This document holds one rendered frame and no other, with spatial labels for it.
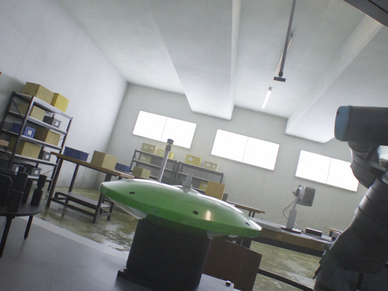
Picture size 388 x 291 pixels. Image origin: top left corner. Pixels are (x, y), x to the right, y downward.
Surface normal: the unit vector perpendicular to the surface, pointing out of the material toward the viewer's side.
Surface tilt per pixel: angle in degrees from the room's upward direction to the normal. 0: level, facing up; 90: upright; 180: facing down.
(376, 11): 171
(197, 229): 155
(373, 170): 118
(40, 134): 90
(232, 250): 90
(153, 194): 24
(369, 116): 80
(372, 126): 113
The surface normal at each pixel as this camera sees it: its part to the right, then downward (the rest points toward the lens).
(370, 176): -0.94, -0.30
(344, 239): -0.77, -0.58
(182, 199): 0.25, -0.94
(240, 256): -0.62, -0.29
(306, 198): -0.09, -0.17
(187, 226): -0.19, 0.82
